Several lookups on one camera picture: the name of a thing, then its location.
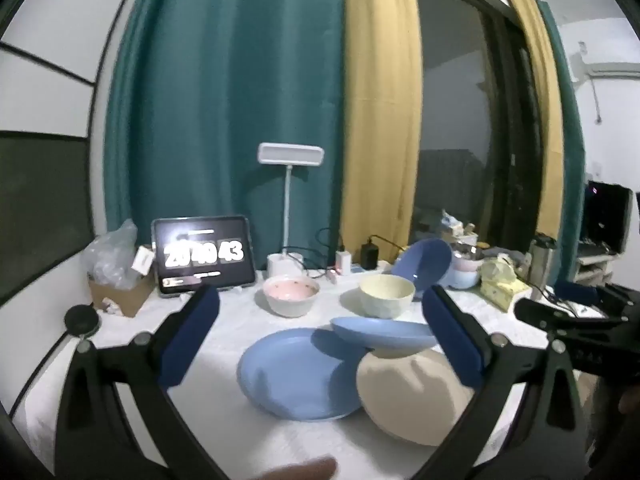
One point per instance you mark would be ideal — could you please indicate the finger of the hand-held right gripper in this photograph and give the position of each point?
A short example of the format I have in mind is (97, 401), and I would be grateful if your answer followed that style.
(560, 317)
(575, 291)

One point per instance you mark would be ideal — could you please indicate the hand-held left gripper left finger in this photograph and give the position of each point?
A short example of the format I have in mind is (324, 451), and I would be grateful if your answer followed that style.
(192, 340)

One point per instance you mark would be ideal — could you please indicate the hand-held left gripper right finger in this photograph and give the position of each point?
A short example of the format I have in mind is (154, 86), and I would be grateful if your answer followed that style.
(452, 340)

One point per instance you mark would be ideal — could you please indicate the blue plate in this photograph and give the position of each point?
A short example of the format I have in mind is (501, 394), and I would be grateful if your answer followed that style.
(290, 375)
(380, 335)

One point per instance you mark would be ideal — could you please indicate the beige plate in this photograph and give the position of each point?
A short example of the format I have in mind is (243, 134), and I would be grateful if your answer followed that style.
(410, 400)

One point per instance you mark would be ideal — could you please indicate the cream bowl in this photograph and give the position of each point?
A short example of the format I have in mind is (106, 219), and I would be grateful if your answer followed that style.
(385, 305)

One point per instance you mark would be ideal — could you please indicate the large blue bowl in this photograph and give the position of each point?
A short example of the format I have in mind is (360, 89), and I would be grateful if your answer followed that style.
(425, 265)

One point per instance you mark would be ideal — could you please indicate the white bowl with pink inside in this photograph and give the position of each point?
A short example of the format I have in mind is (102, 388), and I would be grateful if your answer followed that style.
(290, 305)

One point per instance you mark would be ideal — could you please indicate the person's right hand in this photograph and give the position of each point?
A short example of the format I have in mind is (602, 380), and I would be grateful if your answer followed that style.
(628, 402)

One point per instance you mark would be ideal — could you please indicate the white textured tablecloth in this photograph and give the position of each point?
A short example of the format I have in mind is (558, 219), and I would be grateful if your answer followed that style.
(225, 320)

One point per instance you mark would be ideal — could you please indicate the steel thermos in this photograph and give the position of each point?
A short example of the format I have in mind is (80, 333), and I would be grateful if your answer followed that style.
(542, 265)

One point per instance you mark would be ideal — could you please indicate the small light blue bowl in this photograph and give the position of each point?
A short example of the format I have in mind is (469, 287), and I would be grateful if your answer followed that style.
(462, 280)

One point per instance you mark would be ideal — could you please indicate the pale yellow tissue packet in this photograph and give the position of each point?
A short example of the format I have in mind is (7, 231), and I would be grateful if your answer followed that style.
(500, 285)

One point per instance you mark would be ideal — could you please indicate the cardboard box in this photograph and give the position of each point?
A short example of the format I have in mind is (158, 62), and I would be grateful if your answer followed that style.
(125, 297)

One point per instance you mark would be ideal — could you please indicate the tablet showing clock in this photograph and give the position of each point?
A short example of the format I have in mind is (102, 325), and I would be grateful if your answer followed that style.
(200, 255)

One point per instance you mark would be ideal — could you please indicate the steel bowl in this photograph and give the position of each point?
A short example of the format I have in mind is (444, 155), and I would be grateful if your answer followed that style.
(466, 248)

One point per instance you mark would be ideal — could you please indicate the white paper tag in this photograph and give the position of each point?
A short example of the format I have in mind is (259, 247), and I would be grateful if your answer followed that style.
(143, 260)

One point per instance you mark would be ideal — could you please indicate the black round disc device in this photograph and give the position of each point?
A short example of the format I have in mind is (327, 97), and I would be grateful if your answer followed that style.
(80, 320)

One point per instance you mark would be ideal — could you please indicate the black charger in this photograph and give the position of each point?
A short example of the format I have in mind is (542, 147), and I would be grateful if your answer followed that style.
(369, 256)

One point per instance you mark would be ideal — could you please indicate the white power strip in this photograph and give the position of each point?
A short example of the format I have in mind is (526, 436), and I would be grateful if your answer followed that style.
(356, 270)

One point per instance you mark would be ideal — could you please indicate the blue white packet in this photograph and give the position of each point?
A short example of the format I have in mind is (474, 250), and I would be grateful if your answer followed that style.
(450, 220)

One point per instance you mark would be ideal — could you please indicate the clear plastic bag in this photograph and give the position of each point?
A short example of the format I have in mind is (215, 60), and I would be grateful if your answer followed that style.
(107, 255)

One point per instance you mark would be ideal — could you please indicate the white charger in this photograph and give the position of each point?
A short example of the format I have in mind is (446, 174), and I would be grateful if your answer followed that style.
(344, 262)

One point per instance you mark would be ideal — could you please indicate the teal curtain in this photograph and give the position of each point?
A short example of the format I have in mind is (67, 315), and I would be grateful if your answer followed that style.
(225, 85)
(570, 135)

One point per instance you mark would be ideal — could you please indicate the yellow curtain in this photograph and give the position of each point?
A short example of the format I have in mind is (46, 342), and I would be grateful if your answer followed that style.
(540, 85)
(380, 110)

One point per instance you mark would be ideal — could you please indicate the white desk lamp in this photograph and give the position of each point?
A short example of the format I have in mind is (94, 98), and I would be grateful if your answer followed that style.
(290, 152)

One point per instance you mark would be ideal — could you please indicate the white air conditioner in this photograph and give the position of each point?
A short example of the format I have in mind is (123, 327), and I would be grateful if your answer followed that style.
(610, 70)

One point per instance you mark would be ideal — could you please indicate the dark glass sliding door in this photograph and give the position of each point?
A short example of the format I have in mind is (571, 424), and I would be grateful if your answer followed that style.
(450, 85)

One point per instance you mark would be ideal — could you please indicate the dark wall board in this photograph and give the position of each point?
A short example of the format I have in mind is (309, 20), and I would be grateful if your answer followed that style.
(45, 210)

